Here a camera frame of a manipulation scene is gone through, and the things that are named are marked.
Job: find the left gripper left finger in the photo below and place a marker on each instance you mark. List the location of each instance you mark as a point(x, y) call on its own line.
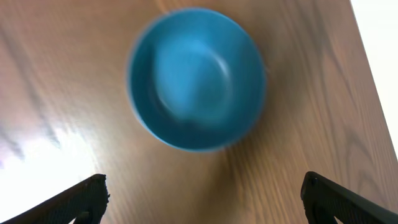
point(83, 203)

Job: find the dark blue bowl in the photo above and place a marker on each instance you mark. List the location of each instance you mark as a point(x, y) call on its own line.
point(196, 80)

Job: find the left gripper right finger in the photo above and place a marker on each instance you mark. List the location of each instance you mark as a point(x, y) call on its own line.
point(325, 201)

